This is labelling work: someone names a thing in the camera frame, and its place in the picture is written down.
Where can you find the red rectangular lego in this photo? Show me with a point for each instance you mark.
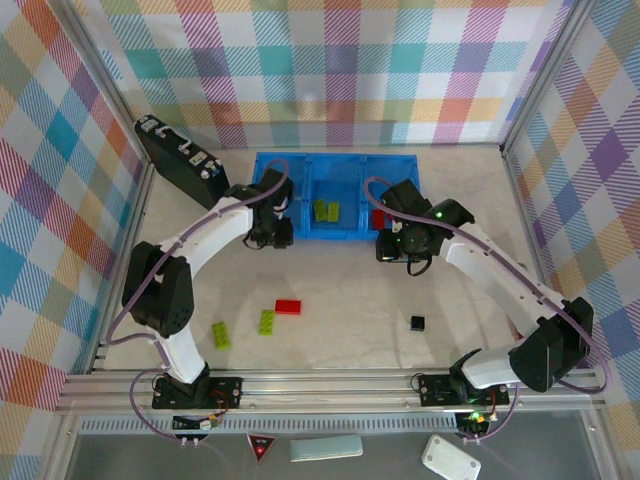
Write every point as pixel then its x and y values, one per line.
pixel 288 306
pixel 379 220

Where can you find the green rectangular lego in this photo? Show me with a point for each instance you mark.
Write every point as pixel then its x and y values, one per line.
pixel 221 335
pixel 266 322
pixel 318 210
pixel 332 211

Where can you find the blue three-compartment bin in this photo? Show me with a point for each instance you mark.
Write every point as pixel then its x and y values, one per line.
pixel 340 227

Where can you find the black square lego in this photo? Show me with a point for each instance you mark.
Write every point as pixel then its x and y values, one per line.
pixel 418 323

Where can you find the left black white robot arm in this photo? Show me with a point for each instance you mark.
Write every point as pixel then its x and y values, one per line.
pixel 160 295

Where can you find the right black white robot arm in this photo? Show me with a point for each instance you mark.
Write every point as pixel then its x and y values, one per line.
pixel 500 280

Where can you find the black briefcase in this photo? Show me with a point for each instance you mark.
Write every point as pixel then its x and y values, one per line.
pixel 175 155

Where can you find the black controller with green light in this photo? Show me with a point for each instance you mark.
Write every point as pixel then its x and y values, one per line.
pixel 472 422

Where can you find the small connector board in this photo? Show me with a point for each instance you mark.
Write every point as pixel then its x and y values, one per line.
pixel 200 424

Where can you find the white rectangular box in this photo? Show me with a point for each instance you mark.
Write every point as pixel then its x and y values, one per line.
pixel 450 459

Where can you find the red triangle sign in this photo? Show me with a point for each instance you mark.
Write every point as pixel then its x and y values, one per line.
pixel 260 446

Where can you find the pale blue rectangular box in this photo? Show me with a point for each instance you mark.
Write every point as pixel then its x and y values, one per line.
pixel 325 448

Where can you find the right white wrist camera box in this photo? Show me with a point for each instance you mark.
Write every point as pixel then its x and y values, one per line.
pixel 397 226

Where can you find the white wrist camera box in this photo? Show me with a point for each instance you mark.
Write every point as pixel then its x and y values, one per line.
pixel 397 226
pixel 283 203

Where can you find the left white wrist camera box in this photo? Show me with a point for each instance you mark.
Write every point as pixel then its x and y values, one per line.
pixel 283 203

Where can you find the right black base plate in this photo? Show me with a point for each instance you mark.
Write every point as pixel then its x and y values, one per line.
pixel 435 390

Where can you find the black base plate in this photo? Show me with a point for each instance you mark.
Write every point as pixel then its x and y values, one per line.
pixel 225 392
pixel 435 390

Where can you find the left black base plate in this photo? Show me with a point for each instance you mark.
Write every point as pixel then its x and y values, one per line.
pixel 225 392

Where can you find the aluminium mounting rail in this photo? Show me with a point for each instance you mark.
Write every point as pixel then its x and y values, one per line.
pixel 325 392

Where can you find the aluminium frame post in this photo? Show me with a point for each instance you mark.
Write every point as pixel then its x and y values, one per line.
pixel 102 70
pixel 546 75

